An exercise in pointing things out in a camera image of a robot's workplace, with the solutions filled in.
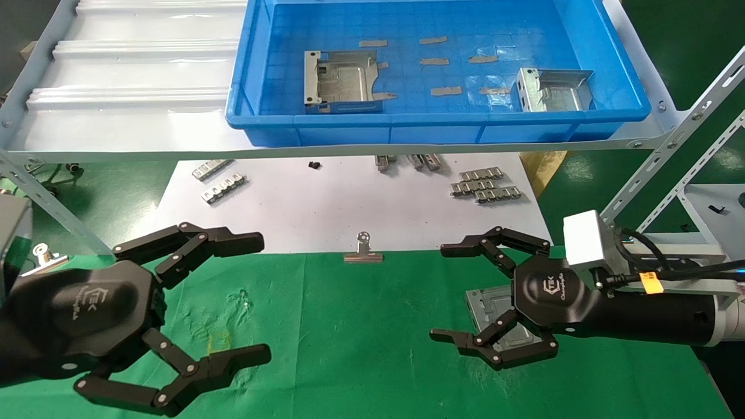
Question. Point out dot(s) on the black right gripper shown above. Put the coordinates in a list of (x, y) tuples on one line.
[(553, 291)]

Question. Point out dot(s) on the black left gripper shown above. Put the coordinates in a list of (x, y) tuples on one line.
[(75, 314)]

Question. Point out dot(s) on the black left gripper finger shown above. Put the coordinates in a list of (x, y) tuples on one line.
[(233, 242)]

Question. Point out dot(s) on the flanged sheet metal plate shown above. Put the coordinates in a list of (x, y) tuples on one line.
[(489, 305)]

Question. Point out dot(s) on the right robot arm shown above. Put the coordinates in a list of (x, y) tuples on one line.
[(652, 320)]

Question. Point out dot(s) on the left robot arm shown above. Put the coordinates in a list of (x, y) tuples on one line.
[(6, 349)]

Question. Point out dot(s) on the green table cloth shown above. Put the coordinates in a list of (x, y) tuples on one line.
[(349, 337)]

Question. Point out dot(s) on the silver binder clip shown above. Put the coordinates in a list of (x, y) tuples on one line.
[(364, 256), (43, 253)]

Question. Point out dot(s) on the large blue plastic bin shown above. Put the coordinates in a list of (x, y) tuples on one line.
[(349, 131)]

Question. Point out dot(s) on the flat stamped metal plate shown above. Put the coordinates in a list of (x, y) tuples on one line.
[(340, 81)]

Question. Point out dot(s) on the clear plastic bag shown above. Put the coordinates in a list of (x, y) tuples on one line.
[(497, 101)]

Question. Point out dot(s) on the grey tape strip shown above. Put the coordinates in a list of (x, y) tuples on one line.
[(384, 96), (434, 61), (483, 59), (433, 40), (446, 91), (495, 91), (373, 43)]

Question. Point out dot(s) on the white angle-iron storage rack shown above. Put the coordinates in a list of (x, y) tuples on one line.
[(698, 203)]

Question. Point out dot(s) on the notched metal rail part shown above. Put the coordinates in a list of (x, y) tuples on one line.
[(417, 162), (498, 195), (224, 188), (383, 163), (472, 187), (481, 174), (210, 169), (433, 163)]

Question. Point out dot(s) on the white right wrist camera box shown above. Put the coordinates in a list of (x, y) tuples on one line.
[(585, 238)]

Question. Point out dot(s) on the grey metal shelf frame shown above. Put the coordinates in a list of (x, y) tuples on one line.
[(145, 75)]

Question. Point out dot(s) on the folded metal bracket part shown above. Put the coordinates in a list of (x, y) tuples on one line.
[(553, 96)]

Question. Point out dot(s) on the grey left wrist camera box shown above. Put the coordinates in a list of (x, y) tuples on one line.
[(11, 221)]

